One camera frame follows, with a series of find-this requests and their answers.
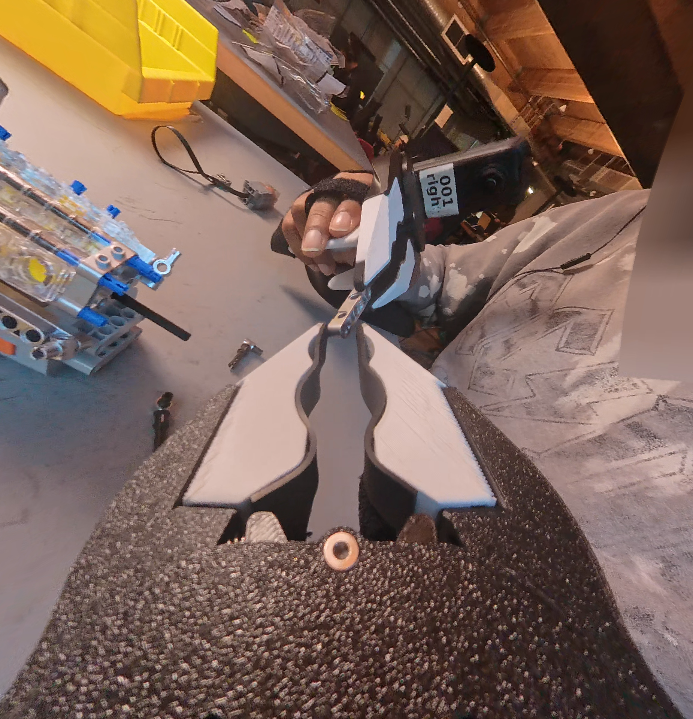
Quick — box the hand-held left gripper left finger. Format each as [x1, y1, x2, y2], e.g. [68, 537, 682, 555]
[182, 325, 329, 510]

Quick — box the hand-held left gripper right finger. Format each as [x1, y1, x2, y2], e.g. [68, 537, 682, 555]
[351, 327, 500, 521]

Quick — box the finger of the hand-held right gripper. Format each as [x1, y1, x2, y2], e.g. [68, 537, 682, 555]
[324, 194, 399, 333]
[367, 158, 425, 316]

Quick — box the white three-hole beam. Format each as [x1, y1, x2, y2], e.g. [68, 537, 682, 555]
[327, 290, 372, 338]

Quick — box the black long connector pin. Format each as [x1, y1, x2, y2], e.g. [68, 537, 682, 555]
[154, 390, 175, 447]

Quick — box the person's right hand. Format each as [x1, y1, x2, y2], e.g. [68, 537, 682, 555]
[275, 189, 376, 279]

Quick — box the small black connector pin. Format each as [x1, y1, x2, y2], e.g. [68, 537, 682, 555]
[228, 340, 264, 373]

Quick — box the grey background table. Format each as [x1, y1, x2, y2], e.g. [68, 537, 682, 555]
[190, 0, 375, 169]

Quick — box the toy engine model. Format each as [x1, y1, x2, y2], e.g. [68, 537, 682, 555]
[0, 62, 192, 377]

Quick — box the yellow plastic bin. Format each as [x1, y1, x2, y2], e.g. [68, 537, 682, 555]
[0, 0, 220, 121]

